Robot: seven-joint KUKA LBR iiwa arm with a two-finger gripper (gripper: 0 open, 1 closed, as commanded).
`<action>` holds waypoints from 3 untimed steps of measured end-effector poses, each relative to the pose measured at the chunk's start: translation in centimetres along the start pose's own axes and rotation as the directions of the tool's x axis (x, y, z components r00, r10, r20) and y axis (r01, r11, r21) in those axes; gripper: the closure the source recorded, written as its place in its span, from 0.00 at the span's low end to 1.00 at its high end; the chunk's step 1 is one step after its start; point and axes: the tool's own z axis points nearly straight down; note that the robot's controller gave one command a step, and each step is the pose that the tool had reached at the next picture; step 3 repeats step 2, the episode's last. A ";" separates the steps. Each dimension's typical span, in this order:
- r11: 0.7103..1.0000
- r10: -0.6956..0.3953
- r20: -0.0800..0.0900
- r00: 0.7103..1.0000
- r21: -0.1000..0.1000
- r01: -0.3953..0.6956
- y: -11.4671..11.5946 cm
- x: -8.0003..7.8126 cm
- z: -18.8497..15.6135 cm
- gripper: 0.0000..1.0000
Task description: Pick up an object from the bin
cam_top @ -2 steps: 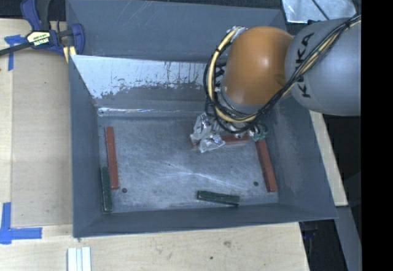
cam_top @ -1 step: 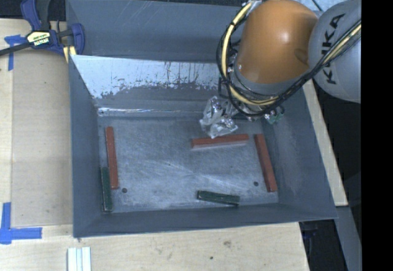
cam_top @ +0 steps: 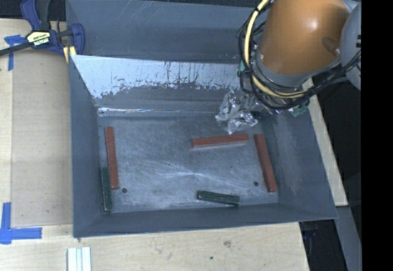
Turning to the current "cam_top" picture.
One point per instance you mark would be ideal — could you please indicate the clear plastic bottle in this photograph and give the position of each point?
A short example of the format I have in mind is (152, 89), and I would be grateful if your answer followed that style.
(234, 116)

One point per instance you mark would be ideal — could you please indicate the dark green flat block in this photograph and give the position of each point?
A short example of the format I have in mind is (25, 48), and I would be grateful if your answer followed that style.
(218, 198)
(107, 190)

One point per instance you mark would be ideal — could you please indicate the grey metal bin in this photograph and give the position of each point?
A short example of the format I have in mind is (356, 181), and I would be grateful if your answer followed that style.
(172, 165)

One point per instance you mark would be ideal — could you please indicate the red-brown flat block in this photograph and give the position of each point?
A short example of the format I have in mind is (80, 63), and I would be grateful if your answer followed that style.
(112, 159)
(265, 163)
(219, 141)

